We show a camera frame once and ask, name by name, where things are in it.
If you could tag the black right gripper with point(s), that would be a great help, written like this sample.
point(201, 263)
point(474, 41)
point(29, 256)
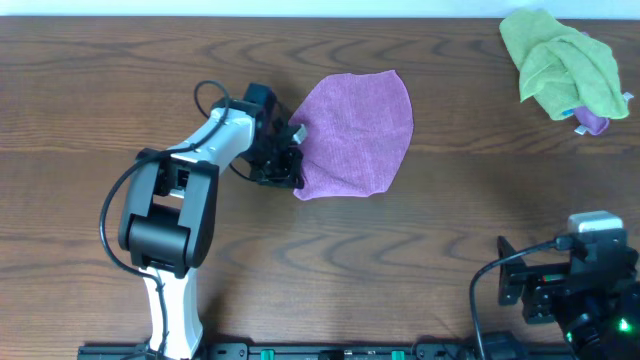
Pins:
point(545, 283)

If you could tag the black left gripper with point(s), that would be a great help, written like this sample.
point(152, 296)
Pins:
point(288, 150)

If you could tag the purple cloth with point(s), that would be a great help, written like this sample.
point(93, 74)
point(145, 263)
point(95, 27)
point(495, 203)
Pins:
point(589, 122)
point(359, 128)

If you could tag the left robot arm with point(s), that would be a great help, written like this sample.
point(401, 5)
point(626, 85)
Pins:
point(168, 220)

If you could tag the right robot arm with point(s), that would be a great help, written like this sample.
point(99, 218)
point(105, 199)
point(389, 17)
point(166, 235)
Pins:
point(612, 335)

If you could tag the green cloth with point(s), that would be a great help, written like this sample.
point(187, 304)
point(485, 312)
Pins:
point(561, 67)

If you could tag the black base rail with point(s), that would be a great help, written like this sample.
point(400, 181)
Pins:
point(242, 351)

